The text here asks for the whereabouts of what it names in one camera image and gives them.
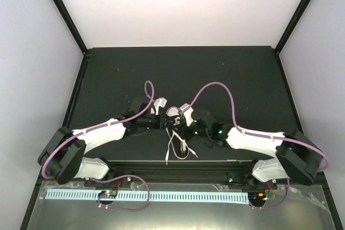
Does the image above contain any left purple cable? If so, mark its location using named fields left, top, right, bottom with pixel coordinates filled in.
left=42, top=80, right=151, bottom=211

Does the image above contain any left black frame post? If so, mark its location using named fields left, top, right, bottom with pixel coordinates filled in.
left=36, top=0, right=89, bottom=55

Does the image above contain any black white sneaker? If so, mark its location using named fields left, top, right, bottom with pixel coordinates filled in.
left=166, top=106, right=189, bottom=160

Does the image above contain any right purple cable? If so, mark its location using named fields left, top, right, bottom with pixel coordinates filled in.
left=188, top=81, right=331, bottom=211

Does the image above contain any right black frame post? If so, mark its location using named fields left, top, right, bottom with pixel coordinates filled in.
left=273, top=0, right=328, bottom=53

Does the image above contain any white shoelace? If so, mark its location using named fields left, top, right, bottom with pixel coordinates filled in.
left=164, top=127, right=198, bottom=165

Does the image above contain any black frame post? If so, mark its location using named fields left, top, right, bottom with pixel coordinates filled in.
left=36, top=0, right=89, bottom=55
left=273, top=0, right=328, bottom=53

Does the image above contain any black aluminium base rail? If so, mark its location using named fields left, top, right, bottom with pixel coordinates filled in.
left=40, top=159, right=327, bottom=190

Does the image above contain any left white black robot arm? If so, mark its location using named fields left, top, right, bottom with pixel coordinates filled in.
left=38, top=96, right=179, bottom=186

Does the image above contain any black table mat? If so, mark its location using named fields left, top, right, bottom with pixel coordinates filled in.
left=60, top=46, right=308, bottom=162

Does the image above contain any small circuit board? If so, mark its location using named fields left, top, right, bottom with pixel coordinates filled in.
left=253, top=192, right=276, bottom=201
left=98, top=190, right=118, bottom=199

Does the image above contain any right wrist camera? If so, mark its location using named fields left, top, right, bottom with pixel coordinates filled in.
left=178, top=103, right=194, bottom=127

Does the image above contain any right small circuit board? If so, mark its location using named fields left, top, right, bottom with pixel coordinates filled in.
left=253, top=192, right=276, bottom=201

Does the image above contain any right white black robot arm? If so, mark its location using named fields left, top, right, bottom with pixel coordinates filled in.
left=180, top=108, right=323, bottom=189

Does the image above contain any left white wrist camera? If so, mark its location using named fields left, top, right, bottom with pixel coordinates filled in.
left=150, top=97, right=167, bottom=115

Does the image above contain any purple cable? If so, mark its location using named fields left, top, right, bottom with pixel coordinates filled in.
left=188, top=81, right=331, bottom=211
left=42, top=80, right=151, bottom=211

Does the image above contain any light blue slotted cable duct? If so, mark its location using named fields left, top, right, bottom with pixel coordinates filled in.
left=45, top=189, right=249, bottom=205

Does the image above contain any left small circuit board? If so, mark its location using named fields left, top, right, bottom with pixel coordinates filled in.
left=98, top=190, right=118, bottom=199

